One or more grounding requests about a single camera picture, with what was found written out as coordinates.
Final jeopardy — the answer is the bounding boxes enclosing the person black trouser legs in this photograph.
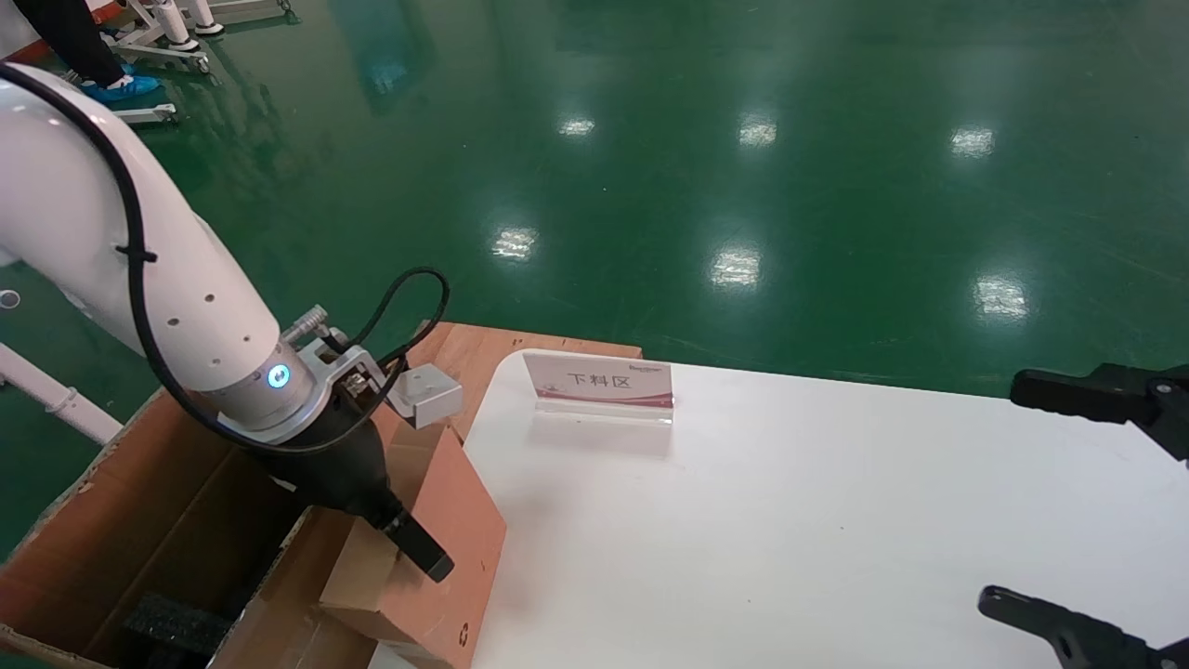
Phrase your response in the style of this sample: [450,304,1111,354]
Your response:
[14,0,126,86]

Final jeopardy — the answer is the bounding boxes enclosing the white metal tube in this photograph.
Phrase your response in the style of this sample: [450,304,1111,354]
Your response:
[0,344,124,445]

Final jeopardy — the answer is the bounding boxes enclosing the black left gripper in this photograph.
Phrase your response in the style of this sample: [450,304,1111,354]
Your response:
[255,404,456,584]

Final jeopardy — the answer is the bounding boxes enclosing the white wheeled stand base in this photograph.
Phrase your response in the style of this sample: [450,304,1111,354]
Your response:
[102,0,294,75]

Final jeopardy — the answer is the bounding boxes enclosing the black foam pad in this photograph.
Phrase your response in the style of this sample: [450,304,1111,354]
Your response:
[121,595,233,662]

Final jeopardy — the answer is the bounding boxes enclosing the blue shoe cover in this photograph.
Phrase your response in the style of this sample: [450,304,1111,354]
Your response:
[82,74,161,103]

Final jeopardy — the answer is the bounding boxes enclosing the large open cardboard box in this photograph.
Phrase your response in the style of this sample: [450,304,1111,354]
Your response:
[0,386,372,669]

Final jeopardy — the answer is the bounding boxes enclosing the small cardboard box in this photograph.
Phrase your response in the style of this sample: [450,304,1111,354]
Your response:
[320,409,507,669]

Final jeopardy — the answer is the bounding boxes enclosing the thick black cable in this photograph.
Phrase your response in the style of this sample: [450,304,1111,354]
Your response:
[325,268,452,373]

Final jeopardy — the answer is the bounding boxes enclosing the acrylic sign with red print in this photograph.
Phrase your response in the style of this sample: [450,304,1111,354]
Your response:
[522,350,675,426]

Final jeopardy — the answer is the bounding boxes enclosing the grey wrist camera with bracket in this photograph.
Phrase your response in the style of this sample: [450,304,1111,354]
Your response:
[297,321,464,430]

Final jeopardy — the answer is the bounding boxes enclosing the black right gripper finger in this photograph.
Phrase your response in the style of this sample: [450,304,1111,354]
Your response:
[1008,364,1189,461]
[977,585,1189,669]

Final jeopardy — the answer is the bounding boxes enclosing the thin black cable yellow tag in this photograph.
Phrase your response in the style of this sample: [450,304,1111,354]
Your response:
[0,61,410,456]

